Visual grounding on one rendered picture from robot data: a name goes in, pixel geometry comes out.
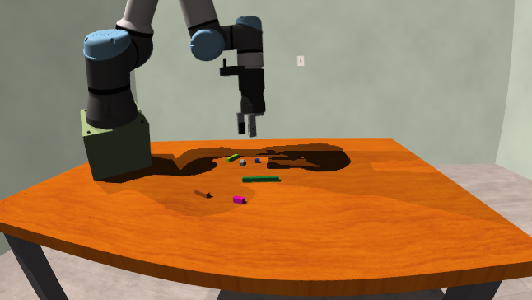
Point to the magenta rod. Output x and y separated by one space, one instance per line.
238 199

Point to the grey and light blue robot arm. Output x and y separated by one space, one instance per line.
111 55

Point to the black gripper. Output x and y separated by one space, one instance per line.
251 86

